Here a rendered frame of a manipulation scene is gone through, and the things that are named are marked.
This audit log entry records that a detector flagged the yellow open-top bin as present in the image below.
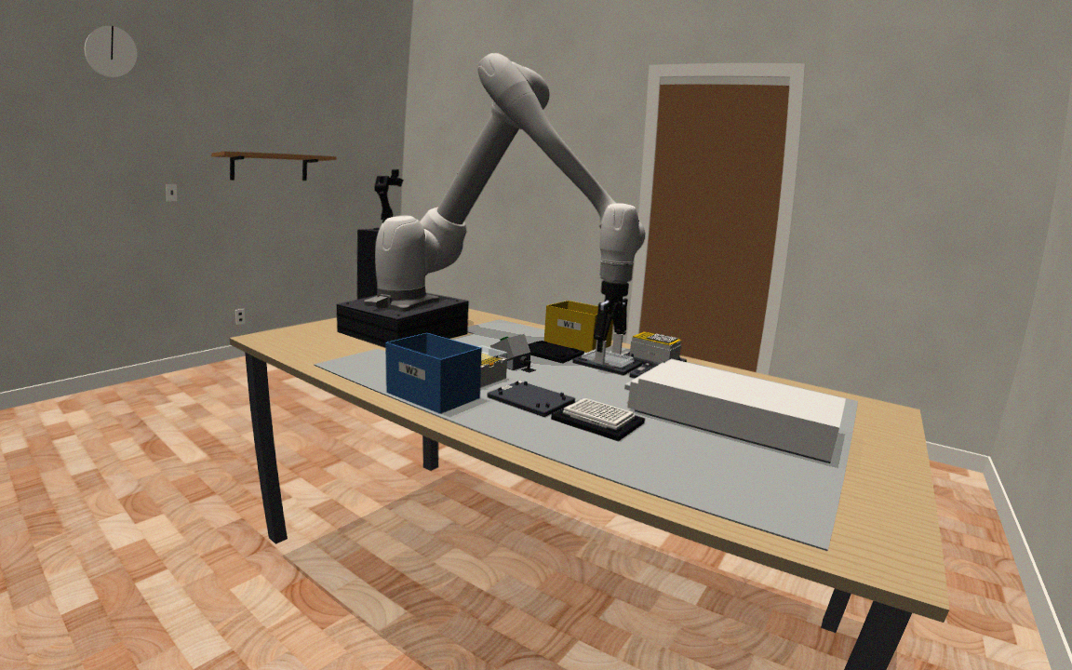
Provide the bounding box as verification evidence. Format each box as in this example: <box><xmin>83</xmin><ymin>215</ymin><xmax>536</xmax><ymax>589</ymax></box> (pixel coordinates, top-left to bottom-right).
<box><xmin>544</xmin><ymin>301</ymin><xmax>598</xmax><ymax>353</ymax></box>

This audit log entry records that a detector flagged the blue open-top bin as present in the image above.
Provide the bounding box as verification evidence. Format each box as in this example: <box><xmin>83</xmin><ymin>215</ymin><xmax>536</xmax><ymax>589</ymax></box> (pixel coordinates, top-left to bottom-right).
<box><xmin>385</xmin><ymin>333</ymin><xmax>482</xmax><ymax>414</ymax></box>

